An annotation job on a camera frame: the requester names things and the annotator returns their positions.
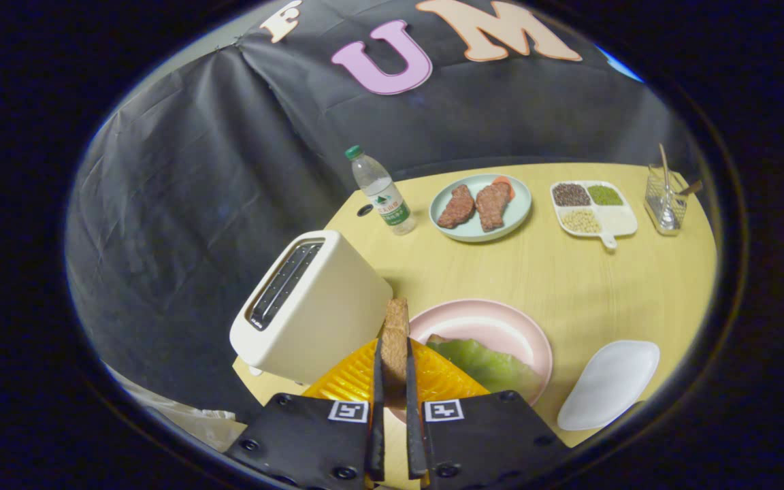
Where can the metal spoon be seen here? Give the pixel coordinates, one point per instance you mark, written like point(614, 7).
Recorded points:
point(664, 170)

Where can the orange carrot slice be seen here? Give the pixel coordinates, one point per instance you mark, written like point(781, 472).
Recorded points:
point(506, 182)

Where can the brown steak piece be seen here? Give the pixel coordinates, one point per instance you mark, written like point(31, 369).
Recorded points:
point(493, 207)
point(456, 207)

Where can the cream white toaster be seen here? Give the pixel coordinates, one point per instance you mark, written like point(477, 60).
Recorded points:
point(324, 313)

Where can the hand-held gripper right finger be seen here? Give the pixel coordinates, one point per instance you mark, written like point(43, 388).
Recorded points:
point(414, 422)

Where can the light blue plate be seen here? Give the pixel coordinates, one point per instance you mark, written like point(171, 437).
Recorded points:
point(521, 212)

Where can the green lettuce leaf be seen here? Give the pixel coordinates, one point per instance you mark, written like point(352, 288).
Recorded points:
point(494, 364)

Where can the wooden utensil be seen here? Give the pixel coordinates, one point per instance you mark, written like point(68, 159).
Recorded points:
point(693, 187)

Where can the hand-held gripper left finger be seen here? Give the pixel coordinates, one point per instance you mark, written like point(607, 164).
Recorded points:
point(377, 422)

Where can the person's beige jacket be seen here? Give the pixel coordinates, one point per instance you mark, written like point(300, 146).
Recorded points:
point(188, 425)

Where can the white divided bean dish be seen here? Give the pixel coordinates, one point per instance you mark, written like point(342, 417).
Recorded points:
point(620, 219)

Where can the brown crust bread slice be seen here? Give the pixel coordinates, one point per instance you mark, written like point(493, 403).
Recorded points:
point(395, 340)

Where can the white oval dish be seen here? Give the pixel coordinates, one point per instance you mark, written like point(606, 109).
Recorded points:
point(610, 384)

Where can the pink plate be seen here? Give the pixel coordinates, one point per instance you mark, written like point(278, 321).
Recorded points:
point(487, 320)

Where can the clear plastic water bottle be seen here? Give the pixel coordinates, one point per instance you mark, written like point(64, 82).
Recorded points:
point(382, 194)

